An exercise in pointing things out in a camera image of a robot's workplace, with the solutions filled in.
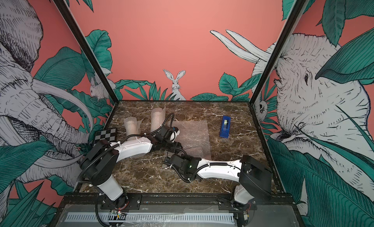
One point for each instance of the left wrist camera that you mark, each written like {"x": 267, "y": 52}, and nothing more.
{"x": 175, "y": 133}

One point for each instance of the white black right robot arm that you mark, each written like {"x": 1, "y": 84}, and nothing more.
{"x": 254, "y": 178}

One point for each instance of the bubble wrap pile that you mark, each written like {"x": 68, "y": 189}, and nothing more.
{"x": 158, "y": 116}

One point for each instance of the blue tape dispenser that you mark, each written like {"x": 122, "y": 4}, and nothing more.
{"x": 225, "y": 127}

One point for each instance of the bubble wrap sheet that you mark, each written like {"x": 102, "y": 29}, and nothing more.
{"x": 132, "y": 127}
{"x": 194, "y": 138}

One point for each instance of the black front mounting rail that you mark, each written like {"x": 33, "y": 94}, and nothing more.
{"x": 135, "y": 201}

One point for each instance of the black white checkerboard card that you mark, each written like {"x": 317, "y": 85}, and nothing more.
{"x": 109, "y": 134}

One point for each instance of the white slotted cable duct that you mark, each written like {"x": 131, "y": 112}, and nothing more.
{"x": 137, "y": 217}

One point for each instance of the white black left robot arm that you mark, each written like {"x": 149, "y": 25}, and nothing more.
{"x": 98, "y": 165}

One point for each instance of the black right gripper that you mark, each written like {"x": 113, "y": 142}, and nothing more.
{"x": 187, "y": 158}

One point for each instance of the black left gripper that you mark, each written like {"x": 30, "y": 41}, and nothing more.
{"x": 177, "y": 146}

